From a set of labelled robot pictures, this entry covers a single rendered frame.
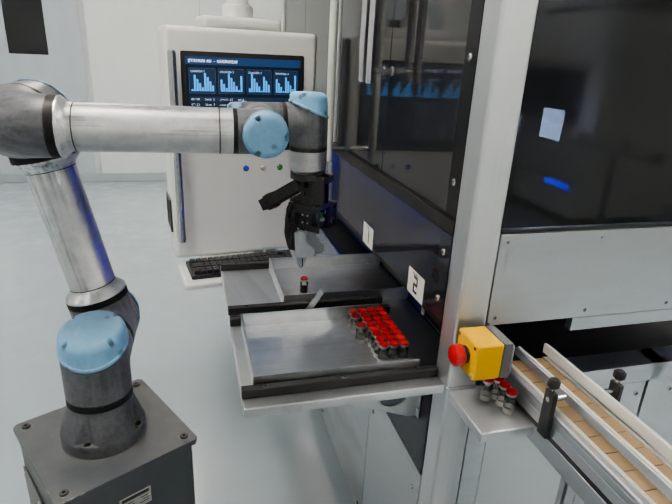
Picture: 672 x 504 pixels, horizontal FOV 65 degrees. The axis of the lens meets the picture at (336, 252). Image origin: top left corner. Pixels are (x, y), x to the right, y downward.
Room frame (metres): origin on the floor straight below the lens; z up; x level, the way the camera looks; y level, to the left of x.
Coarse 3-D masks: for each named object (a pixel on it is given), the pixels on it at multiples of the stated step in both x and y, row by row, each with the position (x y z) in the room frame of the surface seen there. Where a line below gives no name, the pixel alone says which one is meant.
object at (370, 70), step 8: (376, 0) 1.32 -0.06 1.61; (376, 8) 1.32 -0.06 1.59; (376, 16) 1.32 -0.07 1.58; (376, 24) 1.32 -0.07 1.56; (368, 32) 1.32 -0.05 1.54; (376, 32) 1.32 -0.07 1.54; (368, 40) 1.32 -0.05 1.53; (368, 48) 1.32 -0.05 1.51; (368, 56) 1.32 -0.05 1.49; (368, 64) 1.32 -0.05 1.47; (368, 72) 1.32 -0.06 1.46; (376, 72) 1.33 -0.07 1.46; (384, 72) 1.33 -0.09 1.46; (392, 72) 1.33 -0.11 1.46; (368, 80) 1.32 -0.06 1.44
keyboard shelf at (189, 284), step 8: (208, 256) 1.74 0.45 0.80; (184, 264) 1.64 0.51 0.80; (184, 272) 1.57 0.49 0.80; (184, 280) 1.52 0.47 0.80; (192, 280) 1.52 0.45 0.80; (200, 280) 1.52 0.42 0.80; (208, 280) 1.52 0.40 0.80; (216, 280) 1.53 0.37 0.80; (192, 288) 1.49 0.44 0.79; (200, 288) 1.50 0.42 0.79
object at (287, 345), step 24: (264, 312) 1.11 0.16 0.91; (288, 312) 1.13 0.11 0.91; (312, 312) 1.14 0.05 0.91; (336, 312) 1.16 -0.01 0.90; (264, 336) 1.06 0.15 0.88; (288, 336) 1.07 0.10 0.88; (312, 336) 1.07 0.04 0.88; (336, 336) 1.08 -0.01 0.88; (264, 360) 0.96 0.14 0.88; (288, 360) 0.96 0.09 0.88; (312, 360) 0.97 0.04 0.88; (336, 360) 0.97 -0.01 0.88; (360, 360) 0.98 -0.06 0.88; (408, 360) 0.94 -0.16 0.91
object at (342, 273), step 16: (320, 256) 1.50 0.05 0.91; (336, 256) 1.51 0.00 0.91; (352, 256) 1.53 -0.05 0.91; (368, 256) 1.54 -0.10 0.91; (272, 272) 1.39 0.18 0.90; (288, 272) 1.44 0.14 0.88; (304, 272) 1.44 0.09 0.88; (320, 272) 1.45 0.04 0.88; (336, 272) 1.46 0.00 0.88; (352, 272) 1.46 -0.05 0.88; (368, 272) 1.47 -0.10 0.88; (384, 272) 1.47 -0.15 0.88; (288, 288) 1.33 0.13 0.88; (320, 288) 1.34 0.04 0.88; (336, 288) 1.34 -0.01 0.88; (352, 288) 1.35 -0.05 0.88; (368, 288) 1.35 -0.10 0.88; (384, 288) 1.28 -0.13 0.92; (400, 288) 1.30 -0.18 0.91
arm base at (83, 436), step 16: (128, 400) 0.82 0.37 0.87; (64, 416) 0.79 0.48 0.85; (80, 416) 0.77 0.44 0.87; (96, 416) 0.77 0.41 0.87; (112, 416) 0.78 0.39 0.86; (128, 416) 0.80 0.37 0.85; (144, 416) 0.85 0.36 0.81; (64, 432) 0.78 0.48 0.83; (80, 432) 0.76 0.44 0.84; (96, 432) 0.76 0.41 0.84; (112, 432) 0.77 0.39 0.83; (128, 432) 0.79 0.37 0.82; (64, 448) 0.77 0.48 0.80; (80, 448) 0.75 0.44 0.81; (96, 448) 0.75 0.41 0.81; (112, 448) 0.76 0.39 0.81; (128, 448) 0.78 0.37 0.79
